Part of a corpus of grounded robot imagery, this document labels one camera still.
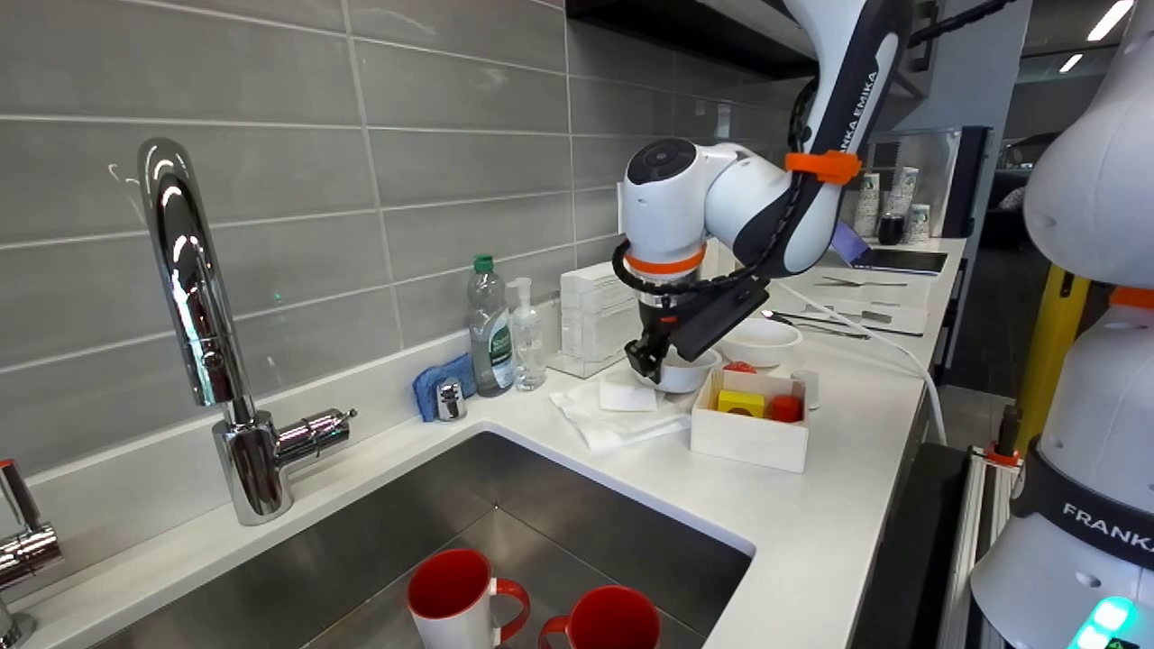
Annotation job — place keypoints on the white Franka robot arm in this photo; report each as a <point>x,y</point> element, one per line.
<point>744,192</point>

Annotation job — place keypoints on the stainless steel sink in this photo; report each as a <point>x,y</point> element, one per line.
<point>542,517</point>

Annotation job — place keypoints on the blue purple panel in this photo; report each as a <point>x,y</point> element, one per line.
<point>850,243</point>

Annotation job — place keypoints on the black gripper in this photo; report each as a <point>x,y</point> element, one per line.
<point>667,314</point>

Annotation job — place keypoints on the light wooden box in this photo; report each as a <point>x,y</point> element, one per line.
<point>744,441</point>

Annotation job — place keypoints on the dark metal spoon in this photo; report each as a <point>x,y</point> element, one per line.
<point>815,321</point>

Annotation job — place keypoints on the small white bowl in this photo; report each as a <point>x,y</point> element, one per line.
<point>693,378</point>

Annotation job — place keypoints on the red and white mug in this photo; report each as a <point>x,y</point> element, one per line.
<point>453,601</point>
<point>614,618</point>

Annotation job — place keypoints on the yellow block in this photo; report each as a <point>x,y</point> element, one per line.
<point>741,403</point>

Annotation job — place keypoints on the yellow pole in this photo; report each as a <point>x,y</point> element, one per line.
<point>1052,347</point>

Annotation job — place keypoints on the small clear pump bottle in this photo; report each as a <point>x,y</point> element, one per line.
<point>528,347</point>

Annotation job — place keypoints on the loose white paper napkin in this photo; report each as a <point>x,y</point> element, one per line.
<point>614,415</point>

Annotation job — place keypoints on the tall chrome faucet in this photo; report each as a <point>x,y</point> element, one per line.
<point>191,299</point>

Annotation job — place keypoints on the blue sponge holder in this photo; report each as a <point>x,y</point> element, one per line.
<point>438,388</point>

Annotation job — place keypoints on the green dish soap bottle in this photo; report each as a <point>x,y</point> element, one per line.
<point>487,335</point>

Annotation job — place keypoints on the small orange toy piece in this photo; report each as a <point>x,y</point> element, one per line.
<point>786,410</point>

